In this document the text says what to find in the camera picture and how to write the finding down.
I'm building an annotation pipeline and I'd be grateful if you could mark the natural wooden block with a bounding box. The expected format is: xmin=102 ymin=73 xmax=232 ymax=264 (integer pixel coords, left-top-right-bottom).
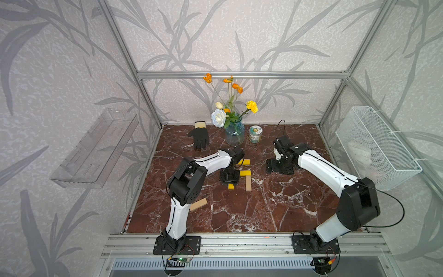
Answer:
xmin=245 ymin=175 xmax=252 ymax=192
xmin=190 ymin=198 xmax=208 ymax=211

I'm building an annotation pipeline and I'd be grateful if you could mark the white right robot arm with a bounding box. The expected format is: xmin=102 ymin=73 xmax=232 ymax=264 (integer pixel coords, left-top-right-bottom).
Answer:
xmin=266 ymin=135 xmax=381 ymax=251

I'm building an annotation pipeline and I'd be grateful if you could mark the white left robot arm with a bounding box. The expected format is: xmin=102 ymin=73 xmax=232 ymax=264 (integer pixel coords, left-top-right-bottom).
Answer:
xmin=165 ymin=147 xmax=245 ymax=241

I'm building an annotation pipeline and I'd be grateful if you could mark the blue glass vase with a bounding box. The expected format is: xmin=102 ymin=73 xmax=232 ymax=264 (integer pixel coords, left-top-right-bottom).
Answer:
xmin=225 ymin=120 xmax=245 ymax=147

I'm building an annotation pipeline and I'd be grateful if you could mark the small green-lidded can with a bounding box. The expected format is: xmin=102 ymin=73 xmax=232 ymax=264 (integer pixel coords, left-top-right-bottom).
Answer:
xmin=249 ymin=125 xmax=263 ymax=144

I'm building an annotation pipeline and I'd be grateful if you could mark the black and yellow work glove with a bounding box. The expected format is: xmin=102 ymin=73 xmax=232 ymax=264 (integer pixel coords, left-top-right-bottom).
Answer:
xmin=188 ymin=121 xmax=210 ymax=150

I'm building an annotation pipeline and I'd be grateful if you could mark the artificial flower bouquet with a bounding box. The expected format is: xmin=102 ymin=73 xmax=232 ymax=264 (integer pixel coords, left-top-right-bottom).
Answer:
xmin=203 ymin=73 xmax=258 ymax=129

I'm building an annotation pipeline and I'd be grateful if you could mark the white cloth in basket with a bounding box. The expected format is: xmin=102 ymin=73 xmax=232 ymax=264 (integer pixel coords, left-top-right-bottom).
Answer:
xmin=347 ymin=140 xmax=385 ymax=183

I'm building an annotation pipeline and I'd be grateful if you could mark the aluminium front rail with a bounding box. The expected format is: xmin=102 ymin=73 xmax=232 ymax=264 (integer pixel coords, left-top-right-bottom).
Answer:
xmin=100 ymin=232 xmax=392 ymax=259

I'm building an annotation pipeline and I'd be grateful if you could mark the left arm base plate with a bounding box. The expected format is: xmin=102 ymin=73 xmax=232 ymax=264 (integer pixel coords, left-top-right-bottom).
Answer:
xmin=153 ymin=235 xmax=201 ymax=256

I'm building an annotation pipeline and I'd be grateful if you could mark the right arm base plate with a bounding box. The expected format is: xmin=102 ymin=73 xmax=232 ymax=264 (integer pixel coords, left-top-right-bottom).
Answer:
xmin=291 ymin=234 xmax=341 ymax=255

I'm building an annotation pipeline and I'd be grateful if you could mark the white wire mesh basket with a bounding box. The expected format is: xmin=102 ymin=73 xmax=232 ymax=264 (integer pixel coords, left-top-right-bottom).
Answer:
xmin=336 ymin=106 xmax=422 ymax=191

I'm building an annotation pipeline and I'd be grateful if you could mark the clear plastic wall shelf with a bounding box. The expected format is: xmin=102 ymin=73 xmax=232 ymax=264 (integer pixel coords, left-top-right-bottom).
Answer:
xmin=50 ymin=108 xmax=139 ymax=189

